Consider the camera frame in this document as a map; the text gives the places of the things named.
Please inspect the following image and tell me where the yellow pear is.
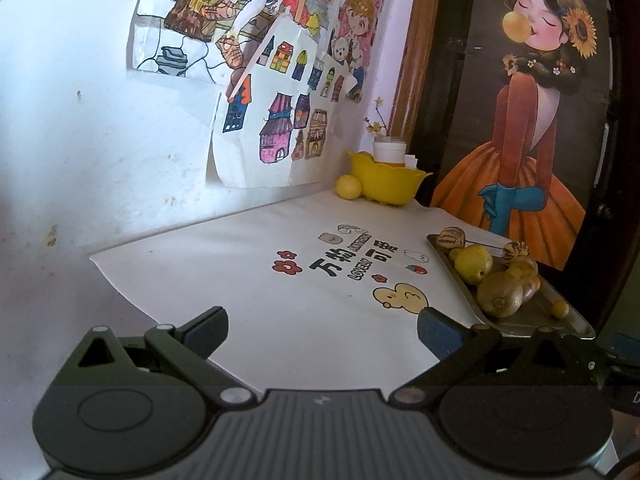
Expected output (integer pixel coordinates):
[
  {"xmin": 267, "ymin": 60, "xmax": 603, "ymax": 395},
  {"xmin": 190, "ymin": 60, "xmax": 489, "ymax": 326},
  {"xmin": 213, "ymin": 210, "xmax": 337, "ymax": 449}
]
[{"xmin": 453, "ymin": 243, "xmax": 494, "ymax": 285}]

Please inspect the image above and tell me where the white printed table cover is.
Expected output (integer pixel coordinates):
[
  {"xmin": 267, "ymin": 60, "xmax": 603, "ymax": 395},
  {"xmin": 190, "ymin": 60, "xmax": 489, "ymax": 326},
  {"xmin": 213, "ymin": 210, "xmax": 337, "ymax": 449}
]
[{"xmin": 88, "ymin": 187, "xmax": 507, "ymax": 397}]

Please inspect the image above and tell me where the metal baking tray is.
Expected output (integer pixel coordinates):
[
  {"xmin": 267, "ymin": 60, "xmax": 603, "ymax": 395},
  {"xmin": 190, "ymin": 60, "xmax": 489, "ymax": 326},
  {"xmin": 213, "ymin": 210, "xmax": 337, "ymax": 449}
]
[{"xmin": 425, "ymin": 232, "xmax": 596, "ymax": 339}]

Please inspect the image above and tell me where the wall poster of orange dress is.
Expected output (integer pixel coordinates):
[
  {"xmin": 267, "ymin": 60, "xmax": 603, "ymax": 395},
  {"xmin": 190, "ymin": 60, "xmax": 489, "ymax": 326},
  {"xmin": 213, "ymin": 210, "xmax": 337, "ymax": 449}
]
[{"xmin": 429, "ymin": 0, "xmax": 614, "ymax": 272}]

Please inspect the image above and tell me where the brown potato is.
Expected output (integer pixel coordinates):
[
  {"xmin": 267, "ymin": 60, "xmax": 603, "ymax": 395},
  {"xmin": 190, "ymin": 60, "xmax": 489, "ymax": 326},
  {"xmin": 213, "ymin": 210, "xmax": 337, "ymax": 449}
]
[{"xmin": 520, "ymin": 275, "xmax": 542, "ymax": 304}]

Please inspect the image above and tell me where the round yellow lemon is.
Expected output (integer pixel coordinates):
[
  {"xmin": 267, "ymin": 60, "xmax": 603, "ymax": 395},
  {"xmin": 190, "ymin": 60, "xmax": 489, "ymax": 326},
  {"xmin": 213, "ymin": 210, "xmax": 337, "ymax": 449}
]
[{"xmin": 334, "ymin": 174, "xmax": 364, "ymax": 200}]

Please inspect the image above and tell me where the large striped melon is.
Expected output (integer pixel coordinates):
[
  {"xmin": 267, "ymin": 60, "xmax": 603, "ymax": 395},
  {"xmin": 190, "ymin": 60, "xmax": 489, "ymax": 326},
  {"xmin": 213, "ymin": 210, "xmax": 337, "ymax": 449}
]
[{"xmin": 437, "ymin": 227, "xmax": 469, "ymax": 252}]

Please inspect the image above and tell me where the drawing of child with teddy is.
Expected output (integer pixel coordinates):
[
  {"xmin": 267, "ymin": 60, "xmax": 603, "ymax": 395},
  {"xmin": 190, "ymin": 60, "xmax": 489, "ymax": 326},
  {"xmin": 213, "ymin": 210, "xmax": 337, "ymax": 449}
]
[{"xmin": 329, "ymin": 0, "xmax": 389, "ymax": 104}]

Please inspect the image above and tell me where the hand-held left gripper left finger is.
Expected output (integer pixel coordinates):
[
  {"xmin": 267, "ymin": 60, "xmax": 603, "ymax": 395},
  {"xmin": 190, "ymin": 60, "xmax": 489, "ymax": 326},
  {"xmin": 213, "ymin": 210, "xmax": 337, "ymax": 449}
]
[{"xmin": 74, "ymin": 305, "xmax": 259, "ymax": 408}]

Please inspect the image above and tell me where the small kiwi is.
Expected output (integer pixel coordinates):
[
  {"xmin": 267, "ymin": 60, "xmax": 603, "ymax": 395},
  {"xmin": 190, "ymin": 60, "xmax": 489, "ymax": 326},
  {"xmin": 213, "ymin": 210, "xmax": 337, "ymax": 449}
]
[{"xmin": 507, "ymin": 257, "xmax": 540, "ymax": 281}]

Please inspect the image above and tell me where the brown wooden door frame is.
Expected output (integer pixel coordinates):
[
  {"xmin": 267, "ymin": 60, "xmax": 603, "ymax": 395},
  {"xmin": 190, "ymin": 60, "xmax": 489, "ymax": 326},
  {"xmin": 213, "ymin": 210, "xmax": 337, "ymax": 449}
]
[{"xmin": 387, "ymin": 0, "xmax": 444, "ymax": 154}]

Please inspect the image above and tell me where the small yellow flower sprig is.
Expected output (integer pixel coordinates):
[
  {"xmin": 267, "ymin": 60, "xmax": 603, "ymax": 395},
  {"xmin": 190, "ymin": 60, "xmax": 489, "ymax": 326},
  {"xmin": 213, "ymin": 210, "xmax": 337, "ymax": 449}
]
[{"xmin": 363, "ymin": 95, "xmax": 389, "ymax": 139}]

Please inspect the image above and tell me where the white cup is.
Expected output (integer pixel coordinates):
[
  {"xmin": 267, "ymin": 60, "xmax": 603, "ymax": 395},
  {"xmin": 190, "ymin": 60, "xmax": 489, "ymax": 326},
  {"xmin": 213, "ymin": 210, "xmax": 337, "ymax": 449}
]
[{"xmin": 372, "ymin": 137, "xmax": 407, "ymax": 165}]

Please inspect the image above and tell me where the drawing of colourful houses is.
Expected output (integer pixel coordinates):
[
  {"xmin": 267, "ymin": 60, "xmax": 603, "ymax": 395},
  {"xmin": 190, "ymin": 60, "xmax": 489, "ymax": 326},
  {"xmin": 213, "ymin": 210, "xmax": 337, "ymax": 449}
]
[{"xmin": 207, "ymin": 10, "xmax": 362, "ymax": 189}]

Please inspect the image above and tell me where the yellow plastic bowl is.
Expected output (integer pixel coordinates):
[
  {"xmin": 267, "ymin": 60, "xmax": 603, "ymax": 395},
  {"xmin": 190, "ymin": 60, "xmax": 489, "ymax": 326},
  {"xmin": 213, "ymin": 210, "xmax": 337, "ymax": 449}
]
[{"xmin": 348, "ymin": 150, "xmax": 434, "ymax": 206}]

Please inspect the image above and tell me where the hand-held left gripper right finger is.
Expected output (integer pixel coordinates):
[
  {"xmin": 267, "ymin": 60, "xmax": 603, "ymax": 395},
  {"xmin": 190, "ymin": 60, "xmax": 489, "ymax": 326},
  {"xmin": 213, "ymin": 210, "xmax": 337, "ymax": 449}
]
[{"xmin": 389, "ymin": 305, "xmax": 599, "ymax": 408}]

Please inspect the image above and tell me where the large brown kiwi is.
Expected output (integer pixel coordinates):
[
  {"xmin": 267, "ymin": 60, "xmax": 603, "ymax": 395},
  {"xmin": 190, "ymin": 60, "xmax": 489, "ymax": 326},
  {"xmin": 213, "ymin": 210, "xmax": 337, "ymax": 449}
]
[{"xmin": 475, "ymin": 270, "xmax": 524, "ymax": 319}]

